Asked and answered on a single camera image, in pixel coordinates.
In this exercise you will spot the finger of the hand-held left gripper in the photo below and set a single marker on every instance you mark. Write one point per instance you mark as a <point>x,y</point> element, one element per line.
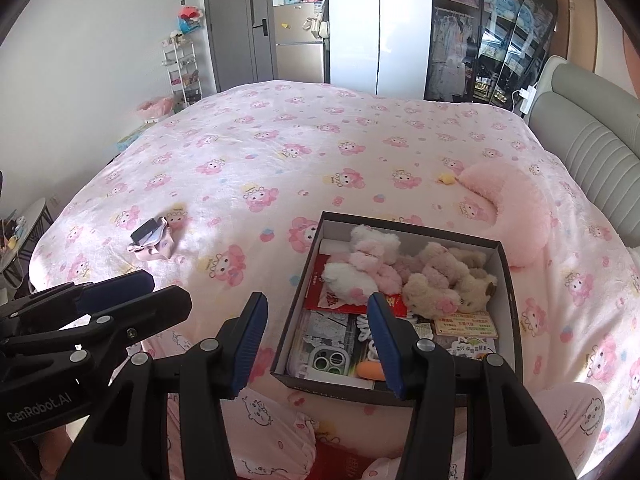
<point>117,291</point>
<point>155,310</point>

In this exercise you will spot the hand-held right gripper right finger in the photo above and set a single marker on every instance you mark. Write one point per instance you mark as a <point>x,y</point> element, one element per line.
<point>386,347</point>

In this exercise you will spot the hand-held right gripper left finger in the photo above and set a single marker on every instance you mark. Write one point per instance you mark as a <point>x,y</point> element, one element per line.
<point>250,347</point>

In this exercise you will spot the white pink plush toy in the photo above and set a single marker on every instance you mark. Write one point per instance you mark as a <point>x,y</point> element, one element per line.
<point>345,285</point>

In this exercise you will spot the dark cardboard box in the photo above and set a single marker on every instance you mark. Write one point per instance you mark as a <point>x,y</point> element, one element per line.
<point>325,391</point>

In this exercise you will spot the cream bear plush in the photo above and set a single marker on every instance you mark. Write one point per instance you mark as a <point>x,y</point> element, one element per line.
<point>432,285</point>

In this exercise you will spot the red printed packet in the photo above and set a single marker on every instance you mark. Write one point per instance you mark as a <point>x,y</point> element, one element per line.
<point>316,290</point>

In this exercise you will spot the pink cream plush toy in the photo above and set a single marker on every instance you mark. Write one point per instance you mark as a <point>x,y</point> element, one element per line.
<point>372,250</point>

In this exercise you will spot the person's left forearm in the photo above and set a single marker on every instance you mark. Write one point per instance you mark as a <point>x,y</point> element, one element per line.
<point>55,455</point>

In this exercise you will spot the orange carrot toy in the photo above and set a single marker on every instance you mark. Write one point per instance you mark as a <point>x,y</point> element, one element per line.
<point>367,370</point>

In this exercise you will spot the small green white packet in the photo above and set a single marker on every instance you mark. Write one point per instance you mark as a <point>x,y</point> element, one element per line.
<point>423,332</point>

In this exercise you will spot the pink patterned pouch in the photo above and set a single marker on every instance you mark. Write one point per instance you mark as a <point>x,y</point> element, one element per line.
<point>160,249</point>

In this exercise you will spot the clear phone case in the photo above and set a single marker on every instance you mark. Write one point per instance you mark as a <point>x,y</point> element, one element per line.
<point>325,362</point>

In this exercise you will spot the grey printed sheet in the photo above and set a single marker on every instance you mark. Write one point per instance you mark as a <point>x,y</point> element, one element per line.
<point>325,330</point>

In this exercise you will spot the person's pink pajama pants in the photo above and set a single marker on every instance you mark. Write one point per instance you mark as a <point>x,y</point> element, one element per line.
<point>260,420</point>

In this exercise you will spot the white printed card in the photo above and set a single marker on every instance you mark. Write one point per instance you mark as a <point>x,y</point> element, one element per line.
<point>467,347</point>

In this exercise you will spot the yellow printed card pack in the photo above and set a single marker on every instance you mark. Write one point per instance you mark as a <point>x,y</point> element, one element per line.
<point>465,325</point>

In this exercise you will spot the grey round side table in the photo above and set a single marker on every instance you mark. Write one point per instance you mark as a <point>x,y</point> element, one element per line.
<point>35,215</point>

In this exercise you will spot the red paper envelope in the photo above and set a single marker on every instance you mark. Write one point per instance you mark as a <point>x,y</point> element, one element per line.
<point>340,462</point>

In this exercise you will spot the colourful toy box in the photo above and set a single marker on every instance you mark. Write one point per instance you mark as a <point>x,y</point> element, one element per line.
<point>131,139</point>

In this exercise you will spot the pink printed blanket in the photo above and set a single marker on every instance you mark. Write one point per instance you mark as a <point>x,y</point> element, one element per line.
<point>250,160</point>

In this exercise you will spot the small yellow plush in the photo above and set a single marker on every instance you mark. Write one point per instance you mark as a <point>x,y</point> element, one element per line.
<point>446,178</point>

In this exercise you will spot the pink moon pillow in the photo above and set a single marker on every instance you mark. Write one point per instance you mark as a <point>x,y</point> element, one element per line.
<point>520,220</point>

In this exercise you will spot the pink ruffled basket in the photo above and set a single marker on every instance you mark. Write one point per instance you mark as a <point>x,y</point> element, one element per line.
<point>156,108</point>

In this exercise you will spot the grey door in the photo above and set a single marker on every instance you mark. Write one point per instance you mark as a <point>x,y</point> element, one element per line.
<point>235,35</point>

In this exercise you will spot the grey padded headboard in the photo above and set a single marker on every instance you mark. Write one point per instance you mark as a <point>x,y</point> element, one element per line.
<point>590,150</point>

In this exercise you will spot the champagne fridge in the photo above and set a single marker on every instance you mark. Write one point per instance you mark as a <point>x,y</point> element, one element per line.
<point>297,60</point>

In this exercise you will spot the white power adapter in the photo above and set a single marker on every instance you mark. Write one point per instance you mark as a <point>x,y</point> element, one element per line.
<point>527,96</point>

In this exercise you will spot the white glossy wardrobe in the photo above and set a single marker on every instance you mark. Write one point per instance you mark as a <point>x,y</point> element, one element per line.
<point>360,35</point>

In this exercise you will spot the dark glass cabinet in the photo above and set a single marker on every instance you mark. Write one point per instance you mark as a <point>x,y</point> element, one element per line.
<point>450,35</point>

